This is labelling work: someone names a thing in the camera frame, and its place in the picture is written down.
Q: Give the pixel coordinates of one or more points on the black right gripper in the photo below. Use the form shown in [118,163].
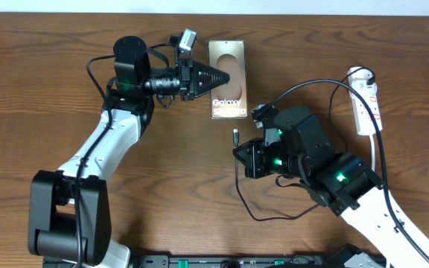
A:
[255,167]

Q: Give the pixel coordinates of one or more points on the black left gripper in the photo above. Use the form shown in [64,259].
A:
[194,71]

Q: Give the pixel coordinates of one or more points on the bronze Galaxy smartphone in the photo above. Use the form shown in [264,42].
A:
[229,101]

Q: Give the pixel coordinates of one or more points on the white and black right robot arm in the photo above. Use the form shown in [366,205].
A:
[295,145]

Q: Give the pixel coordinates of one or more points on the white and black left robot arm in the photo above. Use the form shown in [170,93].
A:
[69,216]

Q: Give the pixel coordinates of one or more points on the white power strip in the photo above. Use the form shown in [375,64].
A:
[363,82]

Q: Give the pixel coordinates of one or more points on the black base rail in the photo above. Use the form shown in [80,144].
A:
[346,256]

